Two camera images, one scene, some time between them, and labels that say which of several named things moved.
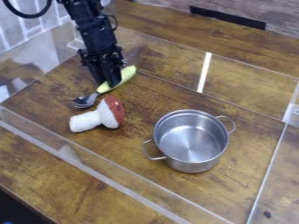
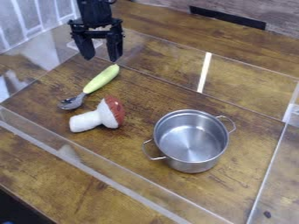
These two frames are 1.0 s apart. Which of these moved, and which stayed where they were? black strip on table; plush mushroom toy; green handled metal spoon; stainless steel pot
Moved: green handled metal spoon
Stayed: plush mushroom toy; black strip on table; stainless steel pot
